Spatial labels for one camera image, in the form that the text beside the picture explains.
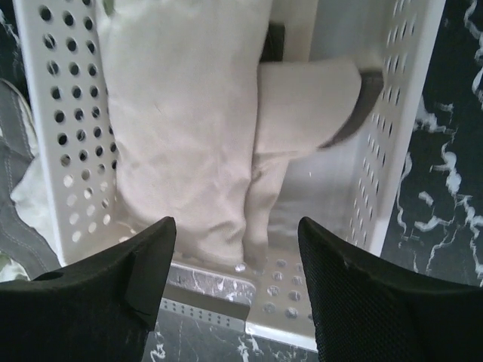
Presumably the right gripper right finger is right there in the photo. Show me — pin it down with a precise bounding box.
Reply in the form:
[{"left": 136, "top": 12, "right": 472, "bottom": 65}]
[{"left": 297, "top": 217, "right": 482, "bottom": 361}]

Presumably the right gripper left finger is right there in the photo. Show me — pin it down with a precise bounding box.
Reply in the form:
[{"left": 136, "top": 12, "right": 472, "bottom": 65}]
[{"left": 1, "top": 216, "right": 177, "bottom": 361}]

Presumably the white perforated storage basket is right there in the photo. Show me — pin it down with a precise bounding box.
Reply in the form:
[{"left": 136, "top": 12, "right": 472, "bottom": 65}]
[{"left": 14, "top": 1, "right": 445, "bottom": 351}]

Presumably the white glove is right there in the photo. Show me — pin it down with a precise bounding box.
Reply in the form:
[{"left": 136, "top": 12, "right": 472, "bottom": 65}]
[{"left": 95, "top": 1, "right": 272, "bottom": 265}]

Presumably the grey-strap glove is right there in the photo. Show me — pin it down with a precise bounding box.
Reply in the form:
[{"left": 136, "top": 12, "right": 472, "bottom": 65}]
[
  {"left": 243, "top": 58, "right": 384, "bottom": 270},
  {"left": 1, "top": 79, "right": 60, "bottom": 282}
]

